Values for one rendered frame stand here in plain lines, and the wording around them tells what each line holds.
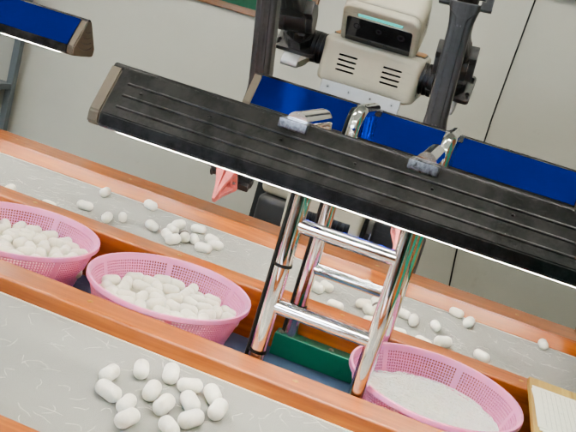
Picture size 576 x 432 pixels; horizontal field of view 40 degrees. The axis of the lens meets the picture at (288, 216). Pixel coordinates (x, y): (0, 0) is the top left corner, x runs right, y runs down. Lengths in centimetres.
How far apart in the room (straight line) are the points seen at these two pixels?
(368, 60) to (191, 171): 185
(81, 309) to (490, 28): 269
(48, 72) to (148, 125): 327
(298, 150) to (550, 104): 273
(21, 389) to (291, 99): 74
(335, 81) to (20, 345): 135
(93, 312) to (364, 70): 124
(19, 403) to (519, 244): 56
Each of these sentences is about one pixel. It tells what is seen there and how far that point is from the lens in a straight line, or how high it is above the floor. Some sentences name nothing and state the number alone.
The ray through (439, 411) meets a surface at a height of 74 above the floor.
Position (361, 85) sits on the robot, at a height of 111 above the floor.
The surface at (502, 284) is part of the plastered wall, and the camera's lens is 364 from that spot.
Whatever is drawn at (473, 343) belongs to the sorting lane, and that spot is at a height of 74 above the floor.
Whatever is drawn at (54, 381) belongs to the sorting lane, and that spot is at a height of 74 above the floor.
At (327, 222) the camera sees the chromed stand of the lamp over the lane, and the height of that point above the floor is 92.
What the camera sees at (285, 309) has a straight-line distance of 110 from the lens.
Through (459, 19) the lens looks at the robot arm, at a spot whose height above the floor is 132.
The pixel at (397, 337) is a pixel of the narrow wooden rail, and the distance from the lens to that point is 137.
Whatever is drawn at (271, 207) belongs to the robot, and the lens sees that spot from 252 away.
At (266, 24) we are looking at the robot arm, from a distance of 178.
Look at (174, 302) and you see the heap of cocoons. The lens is 129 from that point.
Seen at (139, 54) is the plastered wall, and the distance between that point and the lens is 393.
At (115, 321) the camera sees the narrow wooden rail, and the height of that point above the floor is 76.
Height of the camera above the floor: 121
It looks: 13 degrees down
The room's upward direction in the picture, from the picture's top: 16 degrees clockwise
